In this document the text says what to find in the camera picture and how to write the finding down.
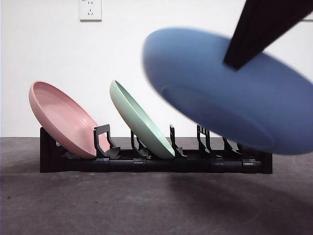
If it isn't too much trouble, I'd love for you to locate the black plate rack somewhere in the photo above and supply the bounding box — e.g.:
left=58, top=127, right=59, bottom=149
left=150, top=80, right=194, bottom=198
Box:
left=40, top=124, right=274, bottom=175

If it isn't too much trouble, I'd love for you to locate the pink plate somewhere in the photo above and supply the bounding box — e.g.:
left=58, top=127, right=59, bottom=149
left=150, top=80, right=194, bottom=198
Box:
left=28, top=80, right=112, bottom=159

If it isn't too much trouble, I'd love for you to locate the green plate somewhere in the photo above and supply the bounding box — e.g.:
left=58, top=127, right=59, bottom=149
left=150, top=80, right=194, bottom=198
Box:
left=109, top=79, right=176, bottom=159

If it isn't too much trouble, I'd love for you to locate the blue plate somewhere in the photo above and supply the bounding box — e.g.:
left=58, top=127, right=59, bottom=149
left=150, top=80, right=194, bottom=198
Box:
left=140, top=26, right=313, bottom=156

